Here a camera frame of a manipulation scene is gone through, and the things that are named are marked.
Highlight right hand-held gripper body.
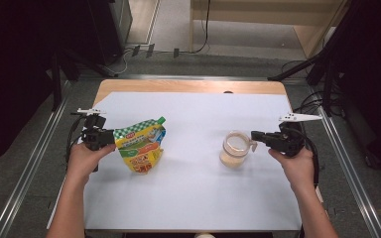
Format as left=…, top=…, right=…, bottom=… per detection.
left=267, top=112, right=323, bottom=158

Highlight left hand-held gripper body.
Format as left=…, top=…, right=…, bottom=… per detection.
left=76, top=107, right=109, bottom=152

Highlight yellow green food pouch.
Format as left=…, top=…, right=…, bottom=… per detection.
left=112, top=116, right=168, bottom=175

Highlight clear glass jar with handle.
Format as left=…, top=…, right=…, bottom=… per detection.
left=219, top=130, right=258, bottom=169

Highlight person's left hand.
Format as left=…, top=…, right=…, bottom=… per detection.
left=66, top=142, right=117, bottom=188

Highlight person's right hand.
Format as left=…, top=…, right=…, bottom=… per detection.
left=267, top=147, right=316, bottom=195

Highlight black stand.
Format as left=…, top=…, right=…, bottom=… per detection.
left=267, top=0, right=356, bottom=117
left=50, top=46, right=114, bottom=112

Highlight black cabinet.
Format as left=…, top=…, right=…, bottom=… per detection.
left=85, top=0, right=134, bottom=65

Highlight light wooden cabinet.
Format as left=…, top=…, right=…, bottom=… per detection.
left=190, top=0, right=349, bottom=60

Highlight right hand-held gripper black cable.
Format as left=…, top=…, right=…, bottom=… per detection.
left=291, top=127, right=320, bottom=190

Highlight black floor cables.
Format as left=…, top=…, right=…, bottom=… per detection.
left=280, top=59, right=332, bottom=115

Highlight metal floor rail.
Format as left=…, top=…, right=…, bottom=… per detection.
left=309, top=83, right=381, bottom=238
left=0, top=80, right=72, bottom=238
left=78, top=74, right=312, bottom=82

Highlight white floor cable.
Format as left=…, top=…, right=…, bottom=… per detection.
left=113, top=49, right=131, bottom=75

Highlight hanging black cable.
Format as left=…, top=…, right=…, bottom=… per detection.
left=191, top=0, right=212, bottom=55

